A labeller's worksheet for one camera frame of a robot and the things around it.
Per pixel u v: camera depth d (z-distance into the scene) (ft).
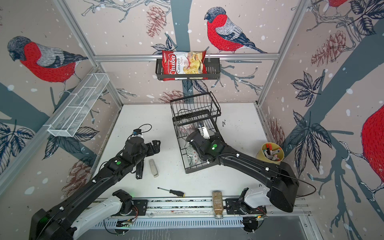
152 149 2.33
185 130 3.22
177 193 2.53
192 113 3.62
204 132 2.20
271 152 2.73
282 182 1.30
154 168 2.79
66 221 1.34
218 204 2.31
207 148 1.87
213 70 3.11
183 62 2.88
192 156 2.67
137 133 2.29
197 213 2.39
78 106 2.55
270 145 2.64
